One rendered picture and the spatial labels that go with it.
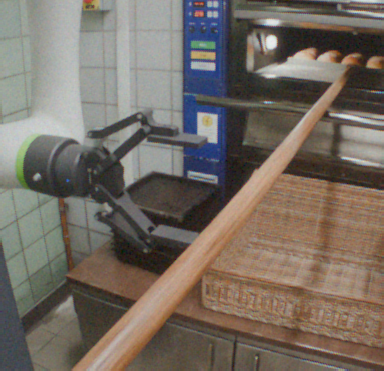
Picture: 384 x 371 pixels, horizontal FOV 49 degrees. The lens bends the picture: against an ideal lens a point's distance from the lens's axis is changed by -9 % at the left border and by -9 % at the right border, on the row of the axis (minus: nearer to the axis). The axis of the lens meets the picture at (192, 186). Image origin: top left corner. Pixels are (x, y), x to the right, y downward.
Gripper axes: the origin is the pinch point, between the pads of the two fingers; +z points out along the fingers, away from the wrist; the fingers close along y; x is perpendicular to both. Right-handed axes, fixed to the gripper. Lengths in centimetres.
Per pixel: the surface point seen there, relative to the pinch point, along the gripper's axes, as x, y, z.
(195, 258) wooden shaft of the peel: 14.1, -0.2, 6.6
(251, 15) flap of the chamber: -85, -20, -21
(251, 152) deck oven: -100, 30, -24
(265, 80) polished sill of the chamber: -100, 3, -20
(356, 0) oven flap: -95, -26, 9
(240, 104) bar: -63, 3, -16
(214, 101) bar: -63, 3, -23
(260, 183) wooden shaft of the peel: -6.0, -0.3, 6.7
